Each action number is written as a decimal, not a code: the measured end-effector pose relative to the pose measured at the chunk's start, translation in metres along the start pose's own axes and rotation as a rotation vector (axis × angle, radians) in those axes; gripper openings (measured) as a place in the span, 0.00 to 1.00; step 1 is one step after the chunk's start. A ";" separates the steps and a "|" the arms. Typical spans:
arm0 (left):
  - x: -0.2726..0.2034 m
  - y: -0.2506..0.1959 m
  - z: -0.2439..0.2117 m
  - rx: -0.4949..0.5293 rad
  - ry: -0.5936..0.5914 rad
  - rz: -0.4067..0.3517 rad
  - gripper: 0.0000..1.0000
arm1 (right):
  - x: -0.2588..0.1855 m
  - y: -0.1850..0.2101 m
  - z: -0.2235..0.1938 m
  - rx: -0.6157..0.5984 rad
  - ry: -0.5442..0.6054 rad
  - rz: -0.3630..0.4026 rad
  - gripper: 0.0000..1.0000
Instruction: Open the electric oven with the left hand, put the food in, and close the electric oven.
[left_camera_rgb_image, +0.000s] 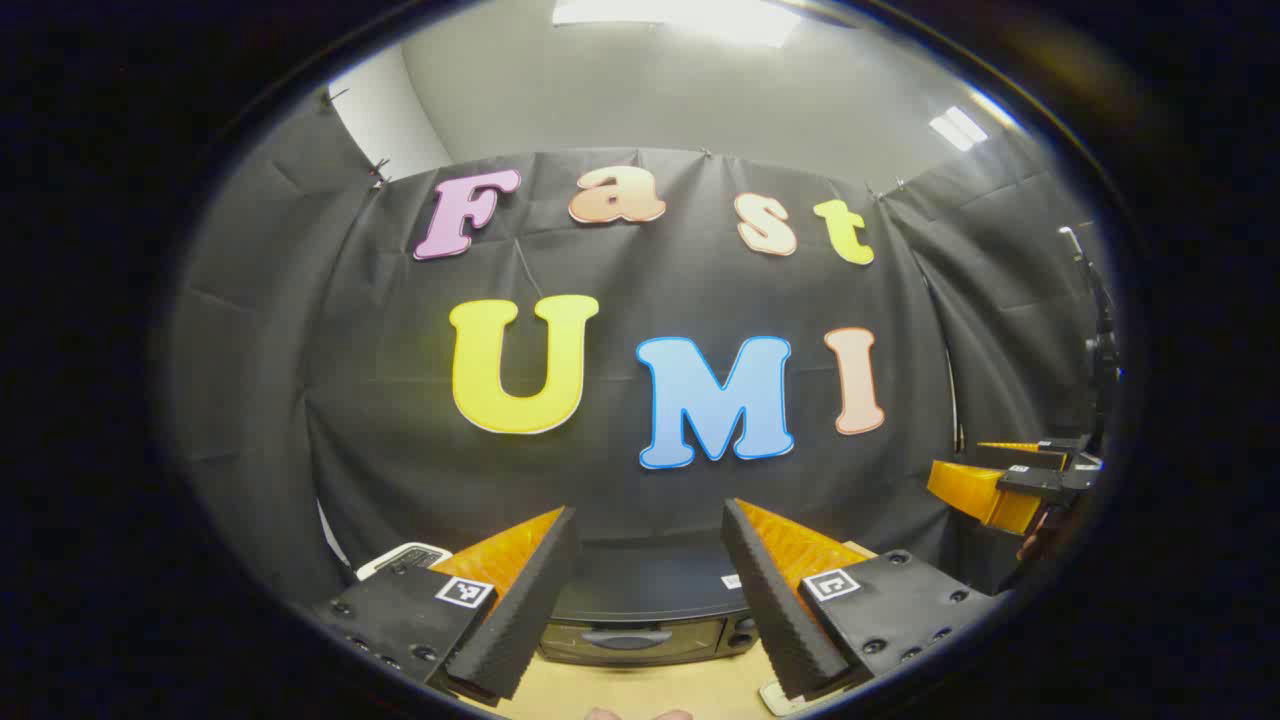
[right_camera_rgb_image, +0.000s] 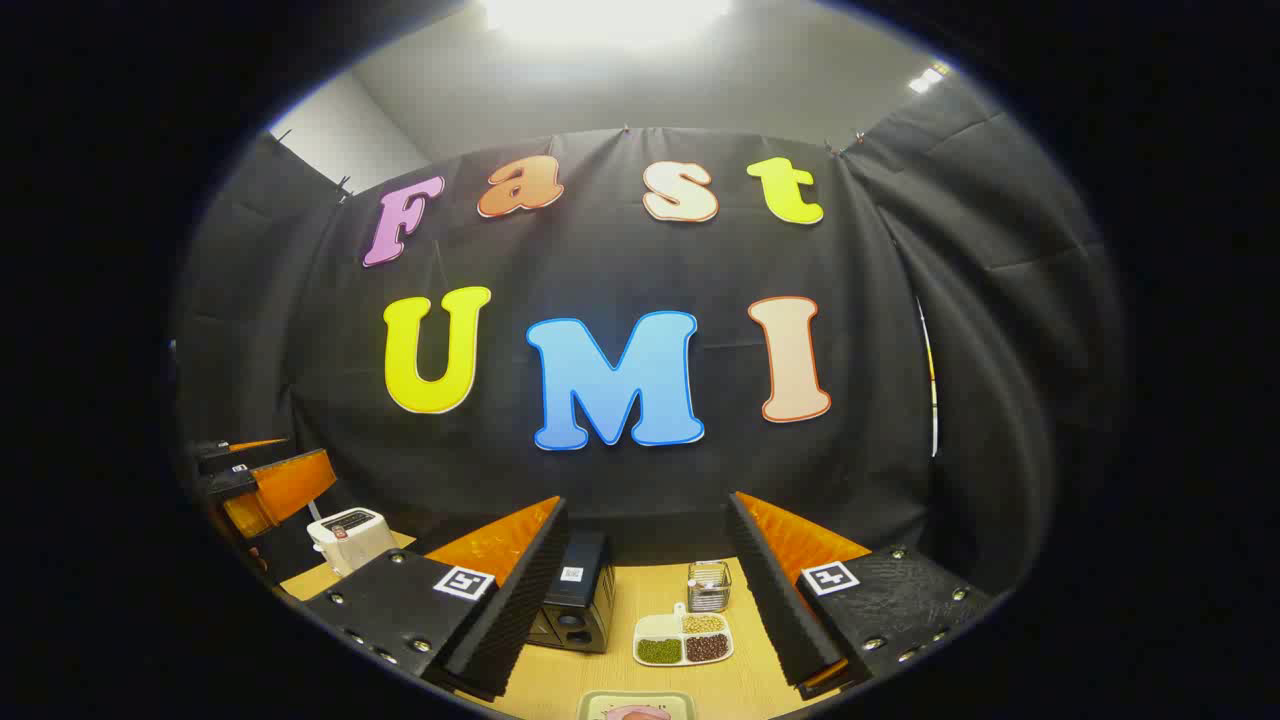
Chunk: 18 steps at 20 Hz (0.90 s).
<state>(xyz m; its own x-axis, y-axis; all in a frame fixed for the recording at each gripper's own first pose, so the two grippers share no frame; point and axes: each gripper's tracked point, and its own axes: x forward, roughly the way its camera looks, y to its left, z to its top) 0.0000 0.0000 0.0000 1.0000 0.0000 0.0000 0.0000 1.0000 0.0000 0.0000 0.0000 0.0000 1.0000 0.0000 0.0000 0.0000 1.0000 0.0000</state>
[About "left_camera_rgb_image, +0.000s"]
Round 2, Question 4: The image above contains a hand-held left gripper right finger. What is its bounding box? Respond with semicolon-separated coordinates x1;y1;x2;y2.
720;497;1004;702

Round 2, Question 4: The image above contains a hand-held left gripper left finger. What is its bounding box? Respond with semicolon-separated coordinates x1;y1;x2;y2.
310;505;583;701

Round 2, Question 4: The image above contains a black electric oven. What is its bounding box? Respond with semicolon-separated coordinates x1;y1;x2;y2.
540;545;763;669

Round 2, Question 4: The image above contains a dark tripod stand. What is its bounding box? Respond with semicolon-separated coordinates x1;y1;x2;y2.
1058;225;1123;451

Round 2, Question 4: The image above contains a white toaster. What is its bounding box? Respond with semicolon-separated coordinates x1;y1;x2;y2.
355;542;453;582

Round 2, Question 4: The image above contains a small ceiling light panel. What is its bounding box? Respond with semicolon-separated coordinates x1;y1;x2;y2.
928;105;989;153

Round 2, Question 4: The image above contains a large ceiling light panel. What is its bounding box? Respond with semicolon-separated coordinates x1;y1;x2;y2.
552;0;801;49

